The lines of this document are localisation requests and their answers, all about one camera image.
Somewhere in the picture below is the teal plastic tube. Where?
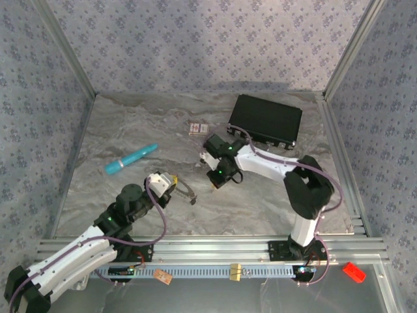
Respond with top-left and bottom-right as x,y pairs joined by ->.
104,143 -> 160,176

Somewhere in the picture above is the small red white matchbox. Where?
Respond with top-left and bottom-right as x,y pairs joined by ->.
188,122 -> 210,137

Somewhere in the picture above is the black hard case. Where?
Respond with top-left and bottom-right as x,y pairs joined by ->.
227,94 -> 303,151

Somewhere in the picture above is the tan binder clip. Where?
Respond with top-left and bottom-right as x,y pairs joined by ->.
229,263 -> 252,282

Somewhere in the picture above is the red plastic block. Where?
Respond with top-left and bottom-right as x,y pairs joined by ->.
341,261 -> 367,284

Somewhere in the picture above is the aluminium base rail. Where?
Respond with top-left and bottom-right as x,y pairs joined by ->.
35,236 -> 391,265

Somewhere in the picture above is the aluminium side rail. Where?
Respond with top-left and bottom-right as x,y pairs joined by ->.
315,92 -> 372,237
50,94 -> 97,237

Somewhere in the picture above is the grey slotted cable duct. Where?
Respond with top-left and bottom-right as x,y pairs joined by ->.
89,263 -> 297,280

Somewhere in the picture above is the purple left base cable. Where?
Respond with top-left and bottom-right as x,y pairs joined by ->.
97,263 -> 146,288

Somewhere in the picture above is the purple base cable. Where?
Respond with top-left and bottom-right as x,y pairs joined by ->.
298,236 -> 330,287
97,263 -> 146,288

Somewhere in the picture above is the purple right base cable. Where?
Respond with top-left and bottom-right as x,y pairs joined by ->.
298,236 -> 330,287

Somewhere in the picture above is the aluminium frame post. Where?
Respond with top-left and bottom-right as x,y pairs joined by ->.
323,0 -> 388,100
32,0 -> 98,98

